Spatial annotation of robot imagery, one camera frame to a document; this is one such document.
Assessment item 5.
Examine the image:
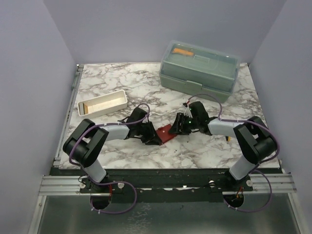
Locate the green plastic toolbox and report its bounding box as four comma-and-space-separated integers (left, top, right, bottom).
159, 40, 241, 103

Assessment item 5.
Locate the red leather card holder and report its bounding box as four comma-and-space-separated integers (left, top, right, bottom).
156, 124, 177, 145

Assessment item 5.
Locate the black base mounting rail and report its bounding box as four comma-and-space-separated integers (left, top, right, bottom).
50, 168, 253, 203

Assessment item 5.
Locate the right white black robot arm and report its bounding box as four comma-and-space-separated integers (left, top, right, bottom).
169, 101, 278, 191

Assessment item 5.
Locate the orange handled tool in toolbox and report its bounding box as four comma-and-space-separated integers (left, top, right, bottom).
172, 48, 194, 57

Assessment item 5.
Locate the stack of cards in tray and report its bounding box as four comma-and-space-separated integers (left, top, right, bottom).
82, 103, 89, 115

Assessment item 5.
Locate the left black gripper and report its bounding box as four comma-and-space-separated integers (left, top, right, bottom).
136, 121, 162, 145

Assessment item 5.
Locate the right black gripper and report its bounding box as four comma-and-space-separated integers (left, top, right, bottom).
167, 113, 199, 136

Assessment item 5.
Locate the white rectangular plastic tray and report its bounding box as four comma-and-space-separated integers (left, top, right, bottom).
77, 90, 128, 118

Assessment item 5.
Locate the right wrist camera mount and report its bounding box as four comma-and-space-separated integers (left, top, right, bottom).
183, 103, 193, 118

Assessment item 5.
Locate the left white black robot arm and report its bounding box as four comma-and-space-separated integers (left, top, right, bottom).
62, 107, 162, 193

